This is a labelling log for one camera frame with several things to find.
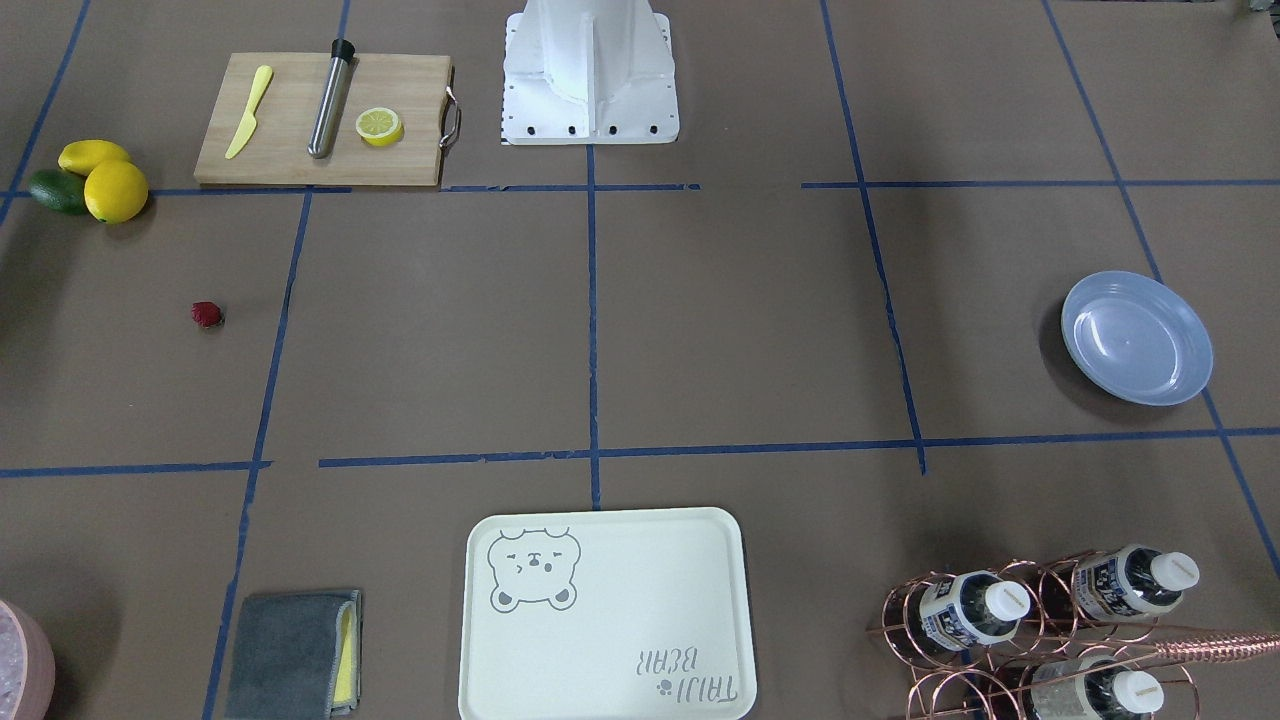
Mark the copper wire bottle rack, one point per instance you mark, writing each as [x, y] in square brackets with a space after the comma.
[994, 682]

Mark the yellow sponge cloth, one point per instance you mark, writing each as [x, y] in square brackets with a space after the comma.
[345, 686]

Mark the lower bottle white cap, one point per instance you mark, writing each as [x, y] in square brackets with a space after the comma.
[1092, 687]

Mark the red strawberry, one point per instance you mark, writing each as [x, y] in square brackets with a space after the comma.
[207, 315]

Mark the yellow plastic knife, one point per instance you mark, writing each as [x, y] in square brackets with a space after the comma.
[249, 122]

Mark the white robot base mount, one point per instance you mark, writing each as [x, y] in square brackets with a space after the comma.
[588, 73]

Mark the half lemon slice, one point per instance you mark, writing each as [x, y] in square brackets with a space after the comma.
[380, 127]

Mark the bamboo cutting board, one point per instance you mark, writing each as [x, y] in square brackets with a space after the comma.
[265, 116]

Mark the cream bear tray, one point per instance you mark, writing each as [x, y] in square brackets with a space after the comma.
[624, 614]

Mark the green avocado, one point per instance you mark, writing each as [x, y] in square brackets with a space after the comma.
[59, 190]

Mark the round yellow lemon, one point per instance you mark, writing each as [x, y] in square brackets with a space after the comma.
[115, 191]

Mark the bottle white cap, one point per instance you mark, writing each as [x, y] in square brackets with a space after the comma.
[1092, 687]
[1135, 582]
[952, 615]

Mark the grey folded cloth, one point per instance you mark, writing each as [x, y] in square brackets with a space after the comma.
[285, 654]

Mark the steel muddler black tip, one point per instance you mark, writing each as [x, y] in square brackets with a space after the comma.
[333, 99]

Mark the blue plastic plate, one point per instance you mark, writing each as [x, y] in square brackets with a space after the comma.
[1136, 339]

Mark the yellow lemon oval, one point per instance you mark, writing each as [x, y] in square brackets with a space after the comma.
[82, 156]

